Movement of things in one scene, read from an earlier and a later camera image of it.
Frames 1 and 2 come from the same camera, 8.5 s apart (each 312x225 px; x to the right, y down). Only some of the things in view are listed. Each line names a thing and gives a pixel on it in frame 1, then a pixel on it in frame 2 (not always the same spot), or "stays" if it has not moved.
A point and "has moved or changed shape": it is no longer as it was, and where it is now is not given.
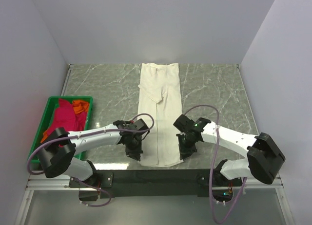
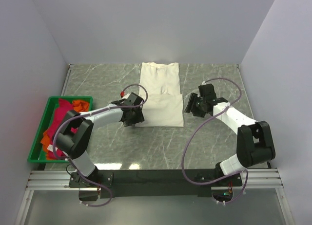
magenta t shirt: [65, 116] stays
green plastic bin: [48, 118] stays
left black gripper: [135, 154] → [139, 118]
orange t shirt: [78, 106] stays
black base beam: [154, 183] stays
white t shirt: [160, 96] has moved or changed shape
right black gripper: [185, 152] → [193, 98]
